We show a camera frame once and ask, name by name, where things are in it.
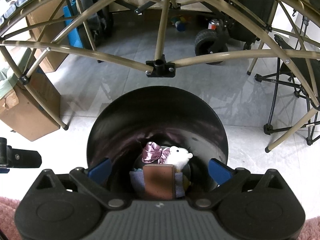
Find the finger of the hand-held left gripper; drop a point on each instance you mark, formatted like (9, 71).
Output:
(25, 158)

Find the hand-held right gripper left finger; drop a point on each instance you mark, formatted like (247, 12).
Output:
(100, 172)

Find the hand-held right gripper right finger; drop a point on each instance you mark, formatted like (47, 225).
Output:
(220, 171)

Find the yellow curly plush toy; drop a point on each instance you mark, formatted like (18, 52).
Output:
(186, 181)

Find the white hamster plush toy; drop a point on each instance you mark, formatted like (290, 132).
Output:
(178, 156)

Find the purple satin cloth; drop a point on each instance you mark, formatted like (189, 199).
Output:
(152, 152)

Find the black round bin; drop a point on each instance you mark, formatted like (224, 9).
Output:
(155, 115)

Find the cardboard box with liner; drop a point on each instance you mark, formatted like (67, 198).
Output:
(30, 115)

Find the person's left pink fluffy leg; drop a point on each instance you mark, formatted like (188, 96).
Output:
(8, 215)

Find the large brown cardboard box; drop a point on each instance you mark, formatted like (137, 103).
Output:
(52, 57)

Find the pink fluffy rug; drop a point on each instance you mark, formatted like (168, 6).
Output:
(312, 230)

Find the slatted folding table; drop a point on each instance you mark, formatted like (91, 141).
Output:
(160, 70)

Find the black wagon wheel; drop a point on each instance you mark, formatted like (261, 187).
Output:
(205, 42)

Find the black folding camp chair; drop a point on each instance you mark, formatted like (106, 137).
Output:
(300, 67)

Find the colourful small toy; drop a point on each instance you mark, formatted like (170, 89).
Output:
(180, 26)

